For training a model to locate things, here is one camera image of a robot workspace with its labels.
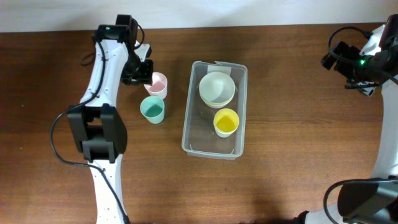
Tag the teal plastic cup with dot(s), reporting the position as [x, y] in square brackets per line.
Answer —
[153, 109]

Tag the yellow plastic cup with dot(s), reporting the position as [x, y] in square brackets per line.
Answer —
[226, 121]

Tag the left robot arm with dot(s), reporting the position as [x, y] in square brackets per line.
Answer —
[97, 128]

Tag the white label on container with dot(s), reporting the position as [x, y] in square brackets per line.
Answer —
[222, 69]

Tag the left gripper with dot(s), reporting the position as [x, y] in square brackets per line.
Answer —
[145, 78]

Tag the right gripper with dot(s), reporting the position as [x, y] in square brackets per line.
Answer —
[365, 88]

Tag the pink plastic cup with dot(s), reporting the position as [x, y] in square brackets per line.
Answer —
[159, 85]

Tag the white plastic bowl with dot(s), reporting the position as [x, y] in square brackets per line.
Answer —
[216, 81]

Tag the white plastic cup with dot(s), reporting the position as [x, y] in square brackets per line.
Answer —
[225, 134]

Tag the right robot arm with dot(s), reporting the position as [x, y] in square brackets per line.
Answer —
[372, 200]

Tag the teal plastic bowl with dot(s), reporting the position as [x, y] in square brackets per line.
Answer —
[219, 97]

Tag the clear plastic storage container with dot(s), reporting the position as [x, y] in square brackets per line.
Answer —
[199, 136]

